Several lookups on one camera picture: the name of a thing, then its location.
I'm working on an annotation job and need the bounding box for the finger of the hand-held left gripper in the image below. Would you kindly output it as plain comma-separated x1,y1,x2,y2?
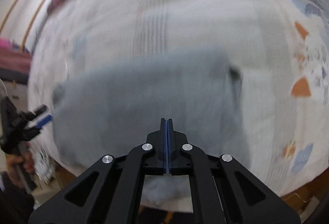
32,114,53,129
26,104,49,119

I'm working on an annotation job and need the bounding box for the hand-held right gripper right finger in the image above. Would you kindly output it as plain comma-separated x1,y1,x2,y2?
168,118,300,224

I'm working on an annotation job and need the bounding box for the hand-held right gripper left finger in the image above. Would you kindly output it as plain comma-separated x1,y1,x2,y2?
28,118,167,224

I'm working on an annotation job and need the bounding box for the grey zip hoodie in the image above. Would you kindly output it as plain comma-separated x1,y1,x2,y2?
53,47,252,211

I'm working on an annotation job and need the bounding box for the person's left hand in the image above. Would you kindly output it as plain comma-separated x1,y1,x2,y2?
6,148,36,187

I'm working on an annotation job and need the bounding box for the pink grey towel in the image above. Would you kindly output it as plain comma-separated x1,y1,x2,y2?
0,38,34,76

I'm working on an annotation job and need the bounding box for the bed with printed sheet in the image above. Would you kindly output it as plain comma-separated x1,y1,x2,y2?
27,0,329,214

